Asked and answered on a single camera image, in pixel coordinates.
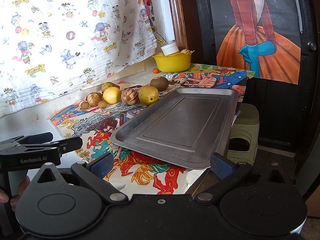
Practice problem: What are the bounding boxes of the green-brown mango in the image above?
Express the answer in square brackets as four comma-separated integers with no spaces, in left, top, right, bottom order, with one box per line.
[101,82,121,93]

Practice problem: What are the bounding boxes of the green plastic stool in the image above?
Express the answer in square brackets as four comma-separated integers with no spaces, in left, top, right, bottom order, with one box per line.
[226,103,260,166]

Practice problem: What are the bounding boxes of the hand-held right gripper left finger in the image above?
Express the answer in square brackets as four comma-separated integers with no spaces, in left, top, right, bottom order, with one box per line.
[32,152,129,205]

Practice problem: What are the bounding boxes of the dragon drawing sheet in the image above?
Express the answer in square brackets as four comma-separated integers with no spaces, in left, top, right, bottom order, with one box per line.
[49,99,193,196]

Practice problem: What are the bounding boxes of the beige paper sheet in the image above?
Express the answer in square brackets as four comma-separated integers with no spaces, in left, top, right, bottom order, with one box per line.
[117,62,146,73]

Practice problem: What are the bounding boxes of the yellow-green pear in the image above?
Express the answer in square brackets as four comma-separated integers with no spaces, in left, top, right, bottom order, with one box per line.
[138,85,159,106]

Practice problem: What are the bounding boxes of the yellow scalloped plastic bowl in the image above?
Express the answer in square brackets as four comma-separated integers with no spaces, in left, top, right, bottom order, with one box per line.
[152,50,195,73]

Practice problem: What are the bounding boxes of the person's left hand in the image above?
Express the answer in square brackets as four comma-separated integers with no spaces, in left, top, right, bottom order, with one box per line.
[0,176,31,212]

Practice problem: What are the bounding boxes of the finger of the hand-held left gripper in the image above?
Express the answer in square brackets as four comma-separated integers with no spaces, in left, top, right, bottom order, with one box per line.
[17,136,83,154]
[0,132,54,147]

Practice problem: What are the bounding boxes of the yellow lemon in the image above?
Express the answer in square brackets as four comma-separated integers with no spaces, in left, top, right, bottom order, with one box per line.
[103,87,122,105]

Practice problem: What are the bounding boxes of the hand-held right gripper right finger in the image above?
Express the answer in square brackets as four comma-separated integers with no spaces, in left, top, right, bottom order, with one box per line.
[194,152,292,205]

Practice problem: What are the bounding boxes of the heavily striped pepino melon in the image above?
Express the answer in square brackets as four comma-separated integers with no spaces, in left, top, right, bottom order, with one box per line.
[121,88,139,105]

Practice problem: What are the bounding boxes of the brown kiwi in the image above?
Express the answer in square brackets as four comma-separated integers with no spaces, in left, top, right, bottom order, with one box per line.
[150,76,169,91]

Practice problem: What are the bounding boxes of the wall poster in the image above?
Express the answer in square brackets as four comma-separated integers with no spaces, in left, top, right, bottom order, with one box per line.
[209,0,301,85]

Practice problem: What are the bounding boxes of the glass jar with white sleeve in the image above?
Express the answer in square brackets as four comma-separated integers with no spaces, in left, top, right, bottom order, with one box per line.
[160,39,179,56]

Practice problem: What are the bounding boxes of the cartoon children drawing sheet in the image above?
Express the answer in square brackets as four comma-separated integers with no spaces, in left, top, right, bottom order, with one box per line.
[110,80,153,93]

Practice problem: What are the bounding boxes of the grey metal tray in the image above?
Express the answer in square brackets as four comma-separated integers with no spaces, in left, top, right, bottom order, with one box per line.
[110,87,239,170]

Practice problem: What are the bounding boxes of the brown wooden door frame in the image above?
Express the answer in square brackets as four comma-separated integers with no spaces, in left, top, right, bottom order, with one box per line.
[165,0,192,52]

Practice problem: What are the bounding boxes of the white cartoon printed blanket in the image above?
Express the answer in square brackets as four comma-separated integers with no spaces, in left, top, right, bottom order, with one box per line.
[0,0,158,118]

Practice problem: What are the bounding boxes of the yellow flowering twig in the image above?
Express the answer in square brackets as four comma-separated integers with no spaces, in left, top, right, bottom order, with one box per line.
[149,22,167,46]

